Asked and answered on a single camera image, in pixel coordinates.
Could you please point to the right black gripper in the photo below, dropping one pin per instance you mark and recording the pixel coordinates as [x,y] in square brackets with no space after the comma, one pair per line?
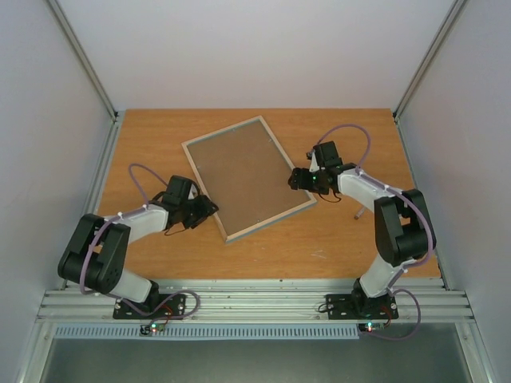
[300,179]

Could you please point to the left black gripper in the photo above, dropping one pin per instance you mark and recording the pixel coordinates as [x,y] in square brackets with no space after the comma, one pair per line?
[207,210]

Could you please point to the turquoise picture frame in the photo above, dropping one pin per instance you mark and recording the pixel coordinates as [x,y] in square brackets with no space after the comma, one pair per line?
[244,170]

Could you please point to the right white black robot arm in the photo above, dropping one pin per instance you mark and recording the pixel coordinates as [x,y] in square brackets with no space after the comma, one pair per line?
[404,237]

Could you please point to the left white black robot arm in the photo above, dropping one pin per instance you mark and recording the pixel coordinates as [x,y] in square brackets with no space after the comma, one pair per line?
[94,257]

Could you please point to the small metal cylinder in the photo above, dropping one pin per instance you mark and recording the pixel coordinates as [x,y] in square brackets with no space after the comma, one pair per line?
[360,212]

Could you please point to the left circuit board with LEDs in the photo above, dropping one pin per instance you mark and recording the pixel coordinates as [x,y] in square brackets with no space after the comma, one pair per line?
[151,329]

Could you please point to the circuit board with leds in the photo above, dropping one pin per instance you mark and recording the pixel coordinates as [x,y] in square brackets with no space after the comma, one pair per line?
[370,327]
[151,329]

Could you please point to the right circuit board with LEDs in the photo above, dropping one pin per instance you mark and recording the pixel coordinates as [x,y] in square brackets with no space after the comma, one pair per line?
[370,327]

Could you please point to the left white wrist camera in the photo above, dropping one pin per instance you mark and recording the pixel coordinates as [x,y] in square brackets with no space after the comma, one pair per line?
[193,192]

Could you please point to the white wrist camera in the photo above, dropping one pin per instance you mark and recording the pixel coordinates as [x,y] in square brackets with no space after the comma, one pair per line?
[193,192]
[314,167]

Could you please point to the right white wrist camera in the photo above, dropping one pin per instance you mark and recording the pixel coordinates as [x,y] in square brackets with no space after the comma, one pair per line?
[314,167]

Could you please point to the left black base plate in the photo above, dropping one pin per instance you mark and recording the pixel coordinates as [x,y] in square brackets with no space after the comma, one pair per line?
[175,305]

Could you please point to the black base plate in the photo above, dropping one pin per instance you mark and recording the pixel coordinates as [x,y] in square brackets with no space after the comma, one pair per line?
[357,307]
[175,305]

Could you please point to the grey slotted cable duct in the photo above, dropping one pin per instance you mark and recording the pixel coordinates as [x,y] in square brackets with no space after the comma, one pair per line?
[209,332]

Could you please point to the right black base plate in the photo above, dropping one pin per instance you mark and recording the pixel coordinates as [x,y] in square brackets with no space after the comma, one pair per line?
[357,307]

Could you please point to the right aluminium corner post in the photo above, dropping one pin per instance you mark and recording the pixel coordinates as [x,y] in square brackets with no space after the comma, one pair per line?
[449,21]

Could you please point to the aluminium corner post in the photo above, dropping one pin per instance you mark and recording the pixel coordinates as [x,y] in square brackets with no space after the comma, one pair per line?
[71,37]
[449,21]

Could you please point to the left aluminium corner post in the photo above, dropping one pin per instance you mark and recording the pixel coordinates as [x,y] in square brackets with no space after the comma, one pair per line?
[71,37]

